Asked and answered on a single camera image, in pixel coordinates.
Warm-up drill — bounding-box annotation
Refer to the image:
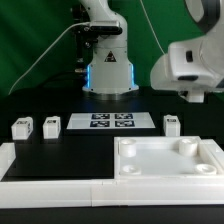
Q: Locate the white cable right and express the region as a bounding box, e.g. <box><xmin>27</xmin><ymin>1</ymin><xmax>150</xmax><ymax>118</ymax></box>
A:
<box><xmin>139</xmin><ymin>0</ymin><xmax>166</xmax><ymax>56</ymax></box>

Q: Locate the white cable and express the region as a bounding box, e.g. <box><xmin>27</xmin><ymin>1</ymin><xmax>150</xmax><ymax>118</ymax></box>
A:
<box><xmin>7</xmin><ymin>21</ymin><xmax>91</xmax><ymax>96</ymax></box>
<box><xmin>139</xmin><ymin>0</ymin><xmax>166</xmax><ymax>56</ymax></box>

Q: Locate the white U-shaped obstacle fence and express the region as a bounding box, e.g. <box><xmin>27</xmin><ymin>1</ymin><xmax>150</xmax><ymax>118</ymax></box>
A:
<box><xmin>0</xmin><ymin>143</ymin><xmax>224</xmax><ymax>208</ymax></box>

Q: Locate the white cable left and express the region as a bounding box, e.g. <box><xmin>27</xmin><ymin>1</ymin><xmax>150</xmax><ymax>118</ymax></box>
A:
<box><xmin>7</xmin><ymin>21</ymin><xmax>91</xmax><ymax>96</ymax></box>

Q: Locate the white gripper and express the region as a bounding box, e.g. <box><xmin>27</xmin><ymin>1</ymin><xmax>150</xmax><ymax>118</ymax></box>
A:
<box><xmin>150</xmin><ymin>35</ymin><xmax>224</xmax><ymax>103</ymax></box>

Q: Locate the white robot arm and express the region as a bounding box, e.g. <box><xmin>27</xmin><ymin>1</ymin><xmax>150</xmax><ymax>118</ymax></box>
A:
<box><xmin>79</xmin><ymin>0</ymin><xmax>224</xmax><ymax>103</ymax></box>

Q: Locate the white square tabletop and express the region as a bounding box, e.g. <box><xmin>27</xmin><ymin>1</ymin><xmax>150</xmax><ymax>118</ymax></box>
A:
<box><xmin>114</xmin><ymin>136</ymin><xmax>224</xmax><ymax>178</ymax></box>

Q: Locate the white sheet with tags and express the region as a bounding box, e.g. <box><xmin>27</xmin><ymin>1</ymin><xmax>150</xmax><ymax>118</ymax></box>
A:
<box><xmin>67</xmin><ymin>112</ymin><xmax>155</xmax><ymax>130</ymax></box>

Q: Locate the black mount post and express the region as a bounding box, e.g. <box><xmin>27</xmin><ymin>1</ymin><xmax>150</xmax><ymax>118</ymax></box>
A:
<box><xmin>71</xmin><ymin>3</ymin><xmax>89</xmax><ymax>75</ymax></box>

